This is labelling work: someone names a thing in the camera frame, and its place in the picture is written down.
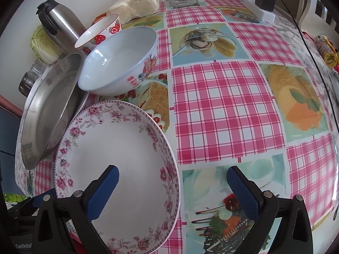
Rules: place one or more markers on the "bag of steamed buns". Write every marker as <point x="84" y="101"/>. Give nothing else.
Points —
<point x="140" y="5"/>

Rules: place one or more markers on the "white power strip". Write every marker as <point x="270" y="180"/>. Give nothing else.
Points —
<point x="264" y="15"/>

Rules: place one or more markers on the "yellow snack packet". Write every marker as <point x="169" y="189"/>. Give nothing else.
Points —
<point x="328" y="54"/>

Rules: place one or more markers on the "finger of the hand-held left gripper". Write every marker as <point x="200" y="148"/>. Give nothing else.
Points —
<point x="38" y="202"/>

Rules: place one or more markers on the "pink floral ceramic plate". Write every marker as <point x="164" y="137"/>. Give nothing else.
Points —
<point x="119" y="143"/>

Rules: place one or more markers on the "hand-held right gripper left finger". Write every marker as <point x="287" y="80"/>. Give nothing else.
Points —
<point x="106" y="187"/>

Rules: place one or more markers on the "stainless steel thermos jug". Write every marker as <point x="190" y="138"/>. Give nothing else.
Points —
<point x="66" y="23"/>

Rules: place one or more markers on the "green printed bag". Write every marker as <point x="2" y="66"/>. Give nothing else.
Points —
<point x="13" y="198"/>

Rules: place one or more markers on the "white bowl with cartoon print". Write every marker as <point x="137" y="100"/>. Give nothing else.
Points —
<point x="119" y="58"/>

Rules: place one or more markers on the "clear drinking glass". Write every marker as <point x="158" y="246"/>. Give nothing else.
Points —
<point x="37" y="70"/>

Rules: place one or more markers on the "pink checkered tablecloth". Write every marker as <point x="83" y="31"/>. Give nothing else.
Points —
<point x="225" y="98"/>

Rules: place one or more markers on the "white wooden chair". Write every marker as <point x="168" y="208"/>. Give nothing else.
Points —
<point x="307" y="5"/>

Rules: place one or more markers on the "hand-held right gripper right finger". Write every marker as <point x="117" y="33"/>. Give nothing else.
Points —
<point x="243" y="195"/>

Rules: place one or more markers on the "strawberry print bowl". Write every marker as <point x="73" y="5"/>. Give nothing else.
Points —
<point x="102" y="31"/>

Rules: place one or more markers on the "orange snack packet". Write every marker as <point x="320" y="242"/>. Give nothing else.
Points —
<point x="97" y="18"/>

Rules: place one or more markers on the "napa cabbage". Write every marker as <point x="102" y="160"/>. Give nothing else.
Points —
<point x="42" y="47"/>

